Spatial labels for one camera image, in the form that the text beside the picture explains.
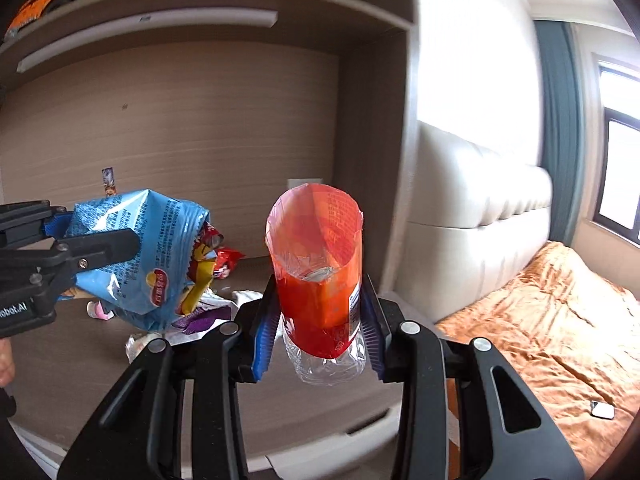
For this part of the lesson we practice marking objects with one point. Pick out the dark framed window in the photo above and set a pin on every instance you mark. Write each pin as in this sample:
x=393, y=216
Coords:
x=620, y=160

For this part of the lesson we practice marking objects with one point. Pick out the cluster of picture stickers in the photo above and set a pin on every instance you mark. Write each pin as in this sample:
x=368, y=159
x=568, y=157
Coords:
x=109, y=180

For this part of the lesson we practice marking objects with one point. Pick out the cream padded headboard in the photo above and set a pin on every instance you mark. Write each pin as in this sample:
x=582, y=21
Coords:
x=475, y=210

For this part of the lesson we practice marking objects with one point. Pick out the teal curtain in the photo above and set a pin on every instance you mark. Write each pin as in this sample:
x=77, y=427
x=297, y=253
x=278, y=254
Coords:
x=565, y=135

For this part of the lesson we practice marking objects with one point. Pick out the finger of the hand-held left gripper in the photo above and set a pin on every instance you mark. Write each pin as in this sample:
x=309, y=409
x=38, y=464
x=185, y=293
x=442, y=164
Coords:
x=100, y=250
x=52, y=225

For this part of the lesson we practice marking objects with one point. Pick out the plastic bottle with orange label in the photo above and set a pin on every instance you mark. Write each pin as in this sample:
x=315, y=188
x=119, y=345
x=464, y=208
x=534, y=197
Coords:
x=320, y=270

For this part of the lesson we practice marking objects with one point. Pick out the person's left hand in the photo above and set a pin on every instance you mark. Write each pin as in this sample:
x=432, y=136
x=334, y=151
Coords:
x=6, y=362

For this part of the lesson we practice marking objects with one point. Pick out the orange blanket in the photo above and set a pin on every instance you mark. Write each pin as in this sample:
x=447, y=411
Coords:
x=550, y=335

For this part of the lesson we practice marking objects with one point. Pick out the white crumpled wrapper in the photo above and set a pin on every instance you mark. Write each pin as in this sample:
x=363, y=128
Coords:
x=247, y=300

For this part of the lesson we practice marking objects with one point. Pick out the white light bar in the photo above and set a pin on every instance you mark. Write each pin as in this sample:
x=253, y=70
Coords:
x=150, y=35

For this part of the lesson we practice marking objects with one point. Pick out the blue chip bag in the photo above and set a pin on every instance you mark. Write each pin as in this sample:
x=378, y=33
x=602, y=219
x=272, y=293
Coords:
x=150, y=230

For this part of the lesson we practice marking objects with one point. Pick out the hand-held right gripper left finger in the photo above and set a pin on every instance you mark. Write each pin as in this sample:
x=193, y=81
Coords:
x=265, y=332

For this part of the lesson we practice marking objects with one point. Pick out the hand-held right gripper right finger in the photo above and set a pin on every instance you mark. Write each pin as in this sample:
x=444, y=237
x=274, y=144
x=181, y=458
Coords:
x=372, y=332

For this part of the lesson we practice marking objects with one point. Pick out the clear crumpled plastic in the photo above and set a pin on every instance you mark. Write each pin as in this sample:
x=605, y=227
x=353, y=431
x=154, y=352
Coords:
x=140, y=346

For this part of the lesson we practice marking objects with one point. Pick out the yellow snack wrapper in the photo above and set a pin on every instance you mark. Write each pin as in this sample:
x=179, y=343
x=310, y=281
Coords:
x=200, y=272

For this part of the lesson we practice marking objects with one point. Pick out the small pink item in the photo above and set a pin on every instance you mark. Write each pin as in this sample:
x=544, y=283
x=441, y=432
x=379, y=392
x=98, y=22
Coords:
x=100, y=310

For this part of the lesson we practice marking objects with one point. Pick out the red snack wrapper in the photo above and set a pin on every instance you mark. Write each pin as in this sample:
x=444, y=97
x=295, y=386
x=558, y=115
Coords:
x=227, y=260

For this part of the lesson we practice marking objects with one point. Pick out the small white device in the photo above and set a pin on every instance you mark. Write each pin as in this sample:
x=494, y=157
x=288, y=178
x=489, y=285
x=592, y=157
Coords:
x=602, y=409

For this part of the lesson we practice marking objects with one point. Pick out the purple and white wrapper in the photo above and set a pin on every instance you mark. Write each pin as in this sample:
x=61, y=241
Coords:
x=200, y=319

